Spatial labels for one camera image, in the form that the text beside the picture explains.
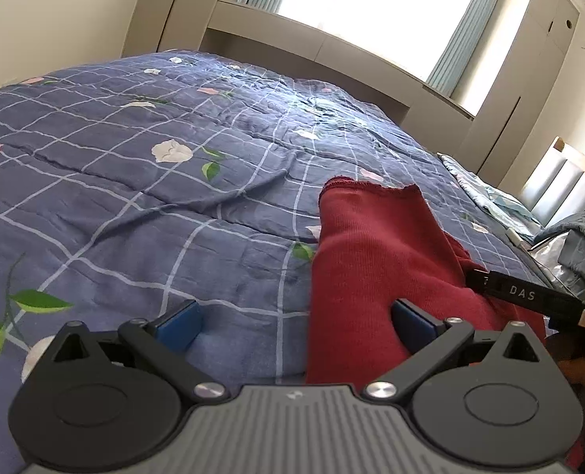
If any grey padded headboard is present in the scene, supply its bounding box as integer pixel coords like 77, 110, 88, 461
519, 137, 585, 227

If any red knit sweater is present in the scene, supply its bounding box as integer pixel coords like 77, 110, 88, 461
304, 175, 585, 474

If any right beige wardrobe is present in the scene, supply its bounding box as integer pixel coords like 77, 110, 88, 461
452, 0, 579, 185

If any beige window sill cabinet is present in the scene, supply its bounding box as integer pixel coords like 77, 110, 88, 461
200, 0, 474, 153

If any left beige wardrobe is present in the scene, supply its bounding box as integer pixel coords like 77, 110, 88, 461
122, 0, 217, 57

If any window with white frame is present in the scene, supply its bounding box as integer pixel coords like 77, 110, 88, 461
279, 0, 470, 80

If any right blue curtain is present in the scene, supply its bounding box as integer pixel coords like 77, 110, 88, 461
426, 0, 498, 98

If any blue plaid floral quilt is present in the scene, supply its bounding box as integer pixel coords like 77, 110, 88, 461
0, 50, 532, 473

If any beige wardrobe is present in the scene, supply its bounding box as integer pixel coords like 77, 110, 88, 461
122, 0, 217, 57
452, 0, 579, 185

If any light blue patterned pillow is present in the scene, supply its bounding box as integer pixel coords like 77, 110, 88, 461
437, 153, 543, 243

